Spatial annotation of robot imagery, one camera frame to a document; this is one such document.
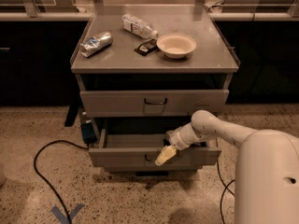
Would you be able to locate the blue power adapter box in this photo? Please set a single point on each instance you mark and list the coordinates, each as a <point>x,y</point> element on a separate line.
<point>88,134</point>

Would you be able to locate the grey metal drawer cabinet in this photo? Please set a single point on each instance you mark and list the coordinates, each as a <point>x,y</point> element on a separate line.
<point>119,68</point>

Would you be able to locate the black snack packet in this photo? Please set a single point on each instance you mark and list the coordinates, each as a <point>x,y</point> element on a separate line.
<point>146,47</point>

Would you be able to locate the crushed silver can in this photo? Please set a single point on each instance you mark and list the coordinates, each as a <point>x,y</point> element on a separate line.
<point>95,43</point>

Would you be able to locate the grey drawer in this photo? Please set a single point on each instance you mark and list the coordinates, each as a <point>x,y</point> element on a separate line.
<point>138,152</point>
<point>152,103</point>

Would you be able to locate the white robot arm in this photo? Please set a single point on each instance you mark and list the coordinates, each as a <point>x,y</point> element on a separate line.
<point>267,167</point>

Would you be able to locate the white paper bowl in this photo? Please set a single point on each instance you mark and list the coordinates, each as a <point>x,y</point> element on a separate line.
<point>176,46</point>

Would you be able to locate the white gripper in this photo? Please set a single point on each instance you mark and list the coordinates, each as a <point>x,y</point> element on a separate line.
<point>179,140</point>

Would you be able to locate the grey top drawer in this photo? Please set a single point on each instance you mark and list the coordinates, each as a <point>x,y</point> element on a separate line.
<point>152,103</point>

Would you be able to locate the clear plastic water bottle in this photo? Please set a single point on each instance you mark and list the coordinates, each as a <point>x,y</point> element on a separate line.
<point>137,26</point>

